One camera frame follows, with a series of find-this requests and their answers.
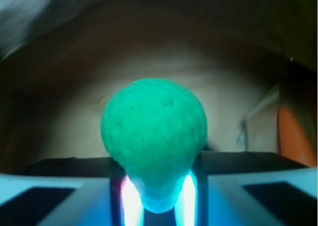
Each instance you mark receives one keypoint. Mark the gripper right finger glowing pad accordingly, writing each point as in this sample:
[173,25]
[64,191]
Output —
[248,189]

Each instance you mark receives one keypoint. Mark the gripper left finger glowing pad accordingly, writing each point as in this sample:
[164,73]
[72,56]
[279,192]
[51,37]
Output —
[69,192]

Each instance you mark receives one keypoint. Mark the green foam ball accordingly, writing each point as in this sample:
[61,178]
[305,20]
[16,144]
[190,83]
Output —
[154,129]

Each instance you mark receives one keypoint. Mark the orange toy carrot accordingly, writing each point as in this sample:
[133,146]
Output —
[293,141]

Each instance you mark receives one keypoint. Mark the brown paper bag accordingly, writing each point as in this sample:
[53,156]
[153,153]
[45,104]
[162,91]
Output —
[229,53]

